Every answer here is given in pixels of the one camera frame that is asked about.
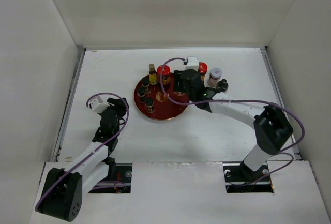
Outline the red lid sauce jar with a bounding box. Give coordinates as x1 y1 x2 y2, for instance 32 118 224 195
198 62 208 83

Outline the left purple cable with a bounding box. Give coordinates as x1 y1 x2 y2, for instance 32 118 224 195
34 92 130 212

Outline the small black cap bottle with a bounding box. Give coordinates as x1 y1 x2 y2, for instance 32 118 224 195
141 77 151 95
144 97 154 114
137 86 146 103

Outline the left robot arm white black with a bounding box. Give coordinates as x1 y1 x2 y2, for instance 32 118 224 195
35 93 129 222

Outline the white lid spice jar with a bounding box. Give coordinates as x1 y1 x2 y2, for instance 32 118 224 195
207 67 222 87

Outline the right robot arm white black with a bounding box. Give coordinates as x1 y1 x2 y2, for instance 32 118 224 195
174 69 293 181

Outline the purple cable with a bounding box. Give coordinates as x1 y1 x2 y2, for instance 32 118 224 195
34 92 130 212
158 57 306 186

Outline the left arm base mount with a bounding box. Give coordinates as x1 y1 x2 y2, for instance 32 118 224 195
89 163 133 194

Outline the yellow label brown bottle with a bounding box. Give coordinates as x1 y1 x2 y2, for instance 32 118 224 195
148 64 158 85

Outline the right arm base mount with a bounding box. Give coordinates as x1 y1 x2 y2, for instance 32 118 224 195
223 162 274 193

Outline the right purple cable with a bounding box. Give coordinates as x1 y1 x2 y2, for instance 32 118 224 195
158 57 306 186

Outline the white bottle black cap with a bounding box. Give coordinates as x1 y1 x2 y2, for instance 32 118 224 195
216 79 229 93

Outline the round red tray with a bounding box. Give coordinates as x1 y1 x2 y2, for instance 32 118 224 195
133 73 189 121

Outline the small red lid jar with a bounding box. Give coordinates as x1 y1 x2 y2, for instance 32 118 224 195
157 65 171 89

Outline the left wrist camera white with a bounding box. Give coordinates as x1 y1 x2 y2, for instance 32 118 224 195
88 97 109 114

